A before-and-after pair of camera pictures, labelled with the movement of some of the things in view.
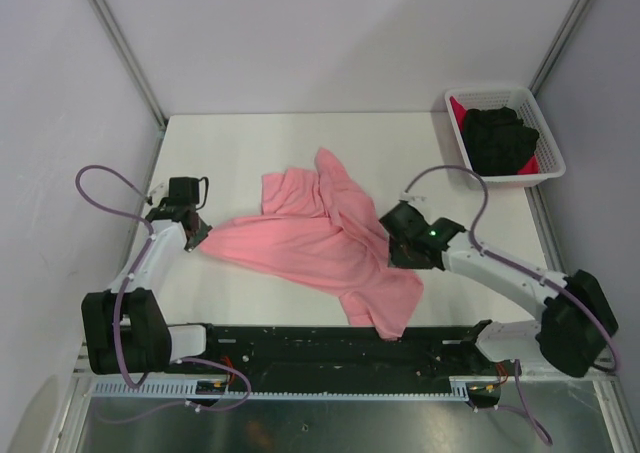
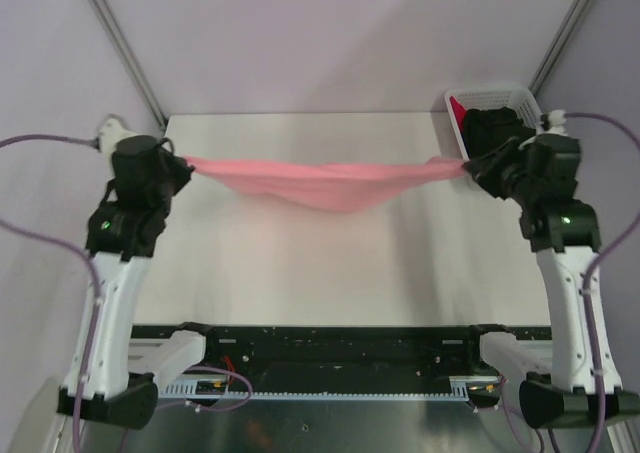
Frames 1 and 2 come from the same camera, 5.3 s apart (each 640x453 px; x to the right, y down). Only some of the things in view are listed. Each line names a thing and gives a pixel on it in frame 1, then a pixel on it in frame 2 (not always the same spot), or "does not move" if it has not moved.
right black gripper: [395, 257] to [485, 168]
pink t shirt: [315, 228] to [323, 187]
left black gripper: [198, 237] to [180, 165]
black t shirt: [498, 141] does not move
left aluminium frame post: [129, 59] does not move
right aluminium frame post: [566, 32] does not move
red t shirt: [460, 111] does not move
